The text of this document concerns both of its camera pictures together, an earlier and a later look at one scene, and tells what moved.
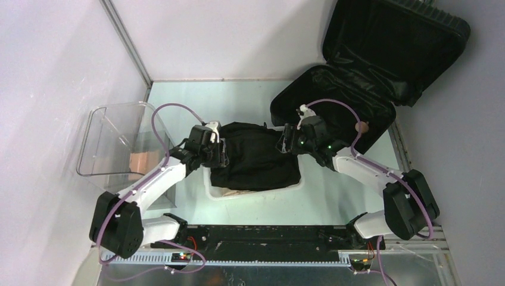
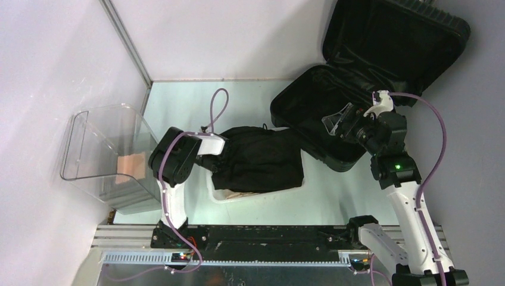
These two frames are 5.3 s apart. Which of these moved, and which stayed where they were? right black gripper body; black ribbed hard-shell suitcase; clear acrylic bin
Moved: clear acrylic bin; right black gripper body
Stayed: black ribbed hard-shell suitcase
